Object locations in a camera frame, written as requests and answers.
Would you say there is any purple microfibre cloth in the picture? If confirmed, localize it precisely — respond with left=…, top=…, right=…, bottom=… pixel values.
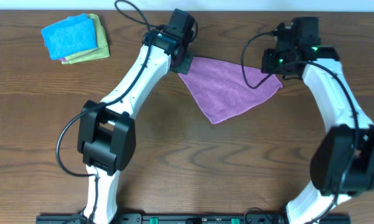
left=179, top=57, right=283, bottom=124

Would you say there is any blue folded cloth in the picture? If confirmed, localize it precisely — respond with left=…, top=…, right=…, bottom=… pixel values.
left=41, top=14, right=97, bottom=60

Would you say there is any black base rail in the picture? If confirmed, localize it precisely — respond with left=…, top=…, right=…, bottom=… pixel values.
left=35, top=213, right=351, bottom=224

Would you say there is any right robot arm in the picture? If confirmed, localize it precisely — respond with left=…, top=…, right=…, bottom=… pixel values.
left=261, top=17, right=374, bottom=223

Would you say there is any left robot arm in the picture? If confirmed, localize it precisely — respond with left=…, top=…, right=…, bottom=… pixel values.
left=77, top=9, right=197, bottom=223

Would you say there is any upper green folded cloth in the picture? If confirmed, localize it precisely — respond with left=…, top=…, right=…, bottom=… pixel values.
left=63, top=13, right=109, bottom=61

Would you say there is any lower green folded cloth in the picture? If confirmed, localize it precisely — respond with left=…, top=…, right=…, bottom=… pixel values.
left=61, top=26, right=111, bottom=65

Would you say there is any green folded cloth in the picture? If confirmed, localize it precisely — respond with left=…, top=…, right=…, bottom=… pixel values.
left=61, top=26, right=111, bottom=65
left=63, top=13, right=109, bottom=61

